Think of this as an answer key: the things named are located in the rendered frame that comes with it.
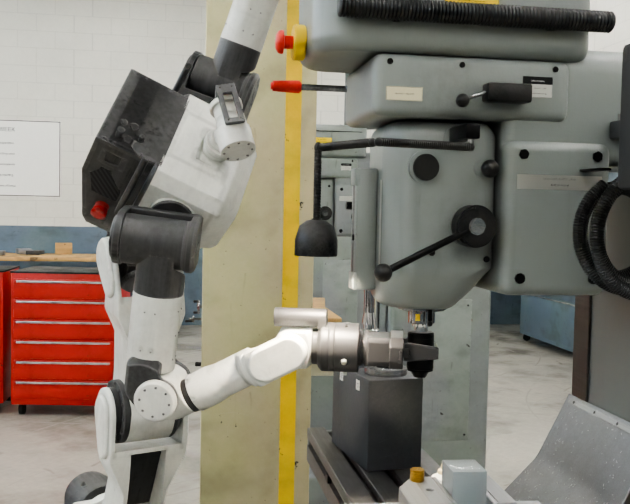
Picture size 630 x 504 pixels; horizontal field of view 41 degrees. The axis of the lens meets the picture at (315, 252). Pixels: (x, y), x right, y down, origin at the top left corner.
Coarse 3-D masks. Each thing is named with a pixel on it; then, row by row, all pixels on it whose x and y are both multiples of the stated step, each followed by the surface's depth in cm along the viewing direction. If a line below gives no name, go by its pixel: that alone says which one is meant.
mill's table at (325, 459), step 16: (320, 432) 197; (320, 448) 184; (336, 448) 184; (320, 464) 186; (336, 464) 173; (352, 464) 181; (432, 464) 174; (320, 480) 183; (336, 480) 165; (352, 480) 163; (368, 480) 164; (384, 480) 163; (400, 480) 164; (336, 496) 166; (352, 496) 154; (368, 496) 154; (384, 496) 154
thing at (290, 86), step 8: (280, 80) 152; (288, 80) 152; (296, 80) 152; (272, 88) 152; (280, 88) 152; (288, 88) 152; (296, 88) 152; (304, 88) 153; (312, 88) 153; (320, 88) 153; (328, 88) 153; (336, 88) 153; (344, 88) 154
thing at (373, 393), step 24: (336, 384) 186; (360, 384) 172; (384, 384) 168; (408, 384) 170; (336, 408) 186; (360, 408) 172; (384, 408) 169; (408, 408) 170; (336, 432) 186; (360, 432) 172; (384, 432) 169; (408, 432) 170; (360, 456) 172; (384, 456) 169; (408, 456) 171
